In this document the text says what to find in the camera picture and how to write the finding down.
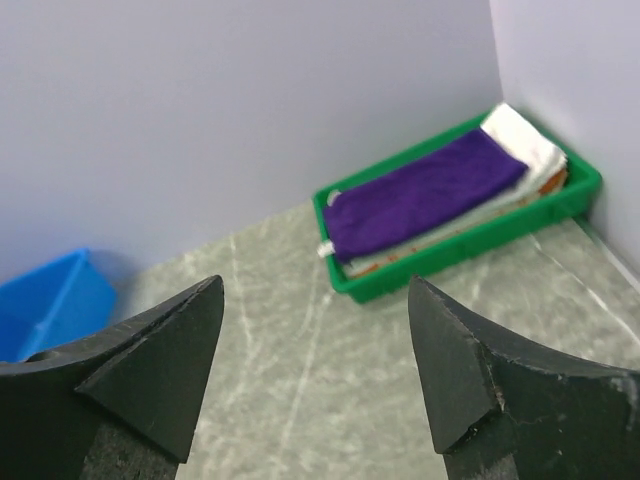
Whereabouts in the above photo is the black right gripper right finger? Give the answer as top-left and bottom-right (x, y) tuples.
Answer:
(408, 277), (639, 479)

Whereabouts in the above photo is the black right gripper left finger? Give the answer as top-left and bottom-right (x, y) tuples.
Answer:
(1, 276), (225, 479)

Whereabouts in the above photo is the orange Doraemon towel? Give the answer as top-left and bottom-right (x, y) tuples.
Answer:
(342, 168), (568, 279)

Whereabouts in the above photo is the purple towel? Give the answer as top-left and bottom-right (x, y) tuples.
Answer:
(323, 128), (528, 262)

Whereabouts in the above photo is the white towel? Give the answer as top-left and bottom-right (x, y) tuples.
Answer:
(342, 102), (569, 274)

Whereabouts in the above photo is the blue plastic bin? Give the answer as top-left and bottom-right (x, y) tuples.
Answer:
(1, 249), (116, 363)

